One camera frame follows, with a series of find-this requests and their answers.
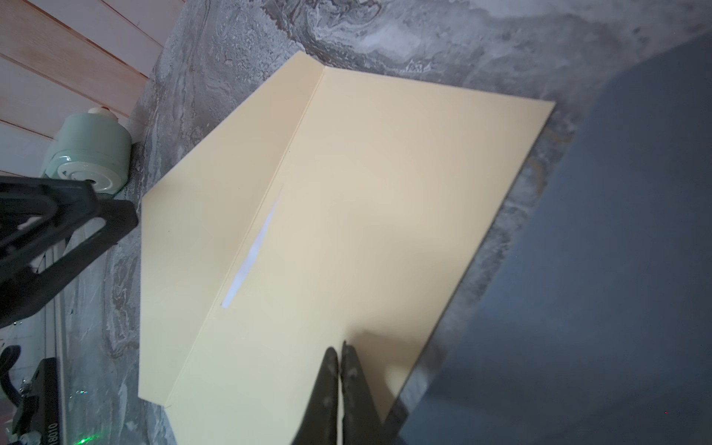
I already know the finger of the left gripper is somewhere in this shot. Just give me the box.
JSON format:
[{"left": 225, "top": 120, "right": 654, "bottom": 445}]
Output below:
[
  {"left": 1, "top": 176, "right": 100, "bottom": 267},
  {"left": 0, "top": 198, "right": 140, "bottom": 329}
]

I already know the green tape dispenser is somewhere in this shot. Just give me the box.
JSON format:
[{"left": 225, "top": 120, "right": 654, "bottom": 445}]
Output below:
[{"left": 42, "top": 107, "right": 132, "bottom": 196}]

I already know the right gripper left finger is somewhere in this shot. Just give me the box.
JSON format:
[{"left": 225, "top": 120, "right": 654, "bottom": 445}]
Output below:
[{"left": 292, "top": 347, "right": 339, "bottom": 445}]

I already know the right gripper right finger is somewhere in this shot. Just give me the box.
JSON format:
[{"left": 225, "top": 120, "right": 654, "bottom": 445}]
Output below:
[{"left": 340, "top": 342, "right": 382, "bottom": 445}]

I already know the grey envelope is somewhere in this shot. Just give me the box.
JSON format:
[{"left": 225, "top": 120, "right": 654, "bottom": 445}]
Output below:
[{"left": 399, "top": 35, "right": 711, "bottom": 444}]

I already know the yellow envelope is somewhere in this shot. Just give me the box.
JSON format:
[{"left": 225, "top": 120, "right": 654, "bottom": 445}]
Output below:
[{"left": 138, "top": 53, "right": 554, "bottom": 444}]

